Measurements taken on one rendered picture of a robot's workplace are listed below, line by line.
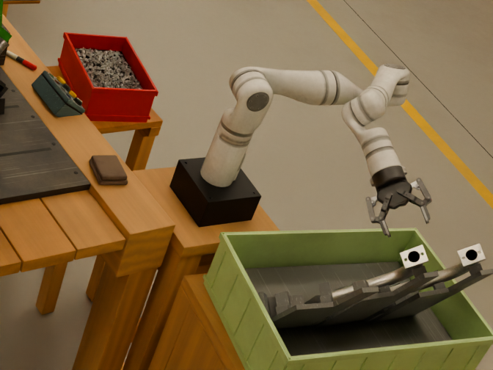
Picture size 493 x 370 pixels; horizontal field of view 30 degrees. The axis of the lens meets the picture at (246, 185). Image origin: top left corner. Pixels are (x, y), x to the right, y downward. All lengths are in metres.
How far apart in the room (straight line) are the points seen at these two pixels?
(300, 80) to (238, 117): 0.19
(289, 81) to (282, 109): 2.51
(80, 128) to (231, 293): 0.67
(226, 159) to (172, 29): 2.93
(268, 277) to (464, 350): 0.52
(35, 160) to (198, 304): 0.56
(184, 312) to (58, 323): 0.96
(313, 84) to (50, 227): 0.75
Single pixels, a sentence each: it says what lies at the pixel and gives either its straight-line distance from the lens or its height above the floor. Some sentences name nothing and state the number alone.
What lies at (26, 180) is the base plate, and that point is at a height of 0.90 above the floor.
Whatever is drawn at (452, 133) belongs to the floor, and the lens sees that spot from 5.42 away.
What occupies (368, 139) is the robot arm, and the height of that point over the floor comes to 1.30.
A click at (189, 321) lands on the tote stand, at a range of 2.37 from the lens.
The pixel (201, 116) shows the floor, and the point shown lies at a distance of 4.57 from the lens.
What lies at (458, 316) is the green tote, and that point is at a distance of 2.48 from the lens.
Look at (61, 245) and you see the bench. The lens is 2.21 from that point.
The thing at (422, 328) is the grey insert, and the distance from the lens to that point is 2.48.
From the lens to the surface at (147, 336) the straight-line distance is 2.61.
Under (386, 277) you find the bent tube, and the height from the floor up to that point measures 1.04.
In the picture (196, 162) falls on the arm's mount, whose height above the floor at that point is 0.94.
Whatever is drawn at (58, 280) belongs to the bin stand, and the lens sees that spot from 3.18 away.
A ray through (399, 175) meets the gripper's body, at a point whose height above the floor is 1.28.
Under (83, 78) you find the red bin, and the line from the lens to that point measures 2.81.
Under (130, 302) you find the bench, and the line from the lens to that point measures 2.49.
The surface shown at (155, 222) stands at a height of 0.90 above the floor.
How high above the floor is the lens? 2.32
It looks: 34 degrees down
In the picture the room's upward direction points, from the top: 22 degrees clockwise
